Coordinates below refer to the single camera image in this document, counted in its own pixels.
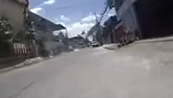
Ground building with white fence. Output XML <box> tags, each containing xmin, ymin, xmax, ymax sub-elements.
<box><xmin>0</xmin><ymin>0</ymin><xmax>42</xmax><ymax>69</ymax></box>

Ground overhead wires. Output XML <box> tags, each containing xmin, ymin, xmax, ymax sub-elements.
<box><xmin>93</xmin><ymin>0</ymin><xmax>115</xmax><ymax>26</ymax></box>

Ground dark roofed building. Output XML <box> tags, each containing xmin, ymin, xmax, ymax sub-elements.
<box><xmin>27</xmin><ymin>4</ymin><xmax>73</xmax><ymax>59</ymax></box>

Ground pole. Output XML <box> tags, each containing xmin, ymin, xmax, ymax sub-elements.
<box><xmin>93</xmin><ymin>11</ymin><xmax>103</xmax><ymax>46</ymax></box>

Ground grey concrete road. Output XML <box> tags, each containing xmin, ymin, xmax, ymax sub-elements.
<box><xmin>0</xmin><ymin>33</ymin><xmax>173</xmax><ymax>98</ymax></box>

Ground white vehicle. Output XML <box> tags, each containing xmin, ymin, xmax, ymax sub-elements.
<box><xmin>90</xmin><ymin>40</ymin><xmax>100</xmax><ymax>49</ymax></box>

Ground row of distant buildings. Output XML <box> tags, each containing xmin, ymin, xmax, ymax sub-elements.
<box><xmin>83</xmin><ymin>14</ymin><xmax>124</xmax><ymax>49</ymax></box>

